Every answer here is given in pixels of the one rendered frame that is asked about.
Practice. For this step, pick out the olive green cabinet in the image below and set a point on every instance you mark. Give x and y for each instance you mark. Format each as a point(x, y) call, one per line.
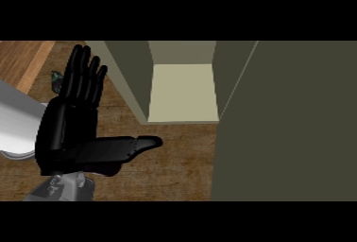
point(181, 94)

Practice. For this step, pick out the dark olive cabinet door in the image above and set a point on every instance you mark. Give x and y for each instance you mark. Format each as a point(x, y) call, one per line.
point(288, 126)

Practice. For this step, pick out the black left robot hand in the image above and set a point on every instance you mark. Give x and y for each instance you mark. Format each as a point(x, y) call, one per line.
point(69, 132)

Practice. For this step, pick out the dark green wine bottle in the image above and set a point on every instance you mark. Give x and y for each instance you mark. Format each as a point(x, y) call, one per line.
point(56, 81)

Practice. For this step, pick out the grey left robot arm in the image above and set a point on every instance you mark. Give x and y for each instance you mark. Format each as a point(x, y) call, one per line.
point(62, 189)

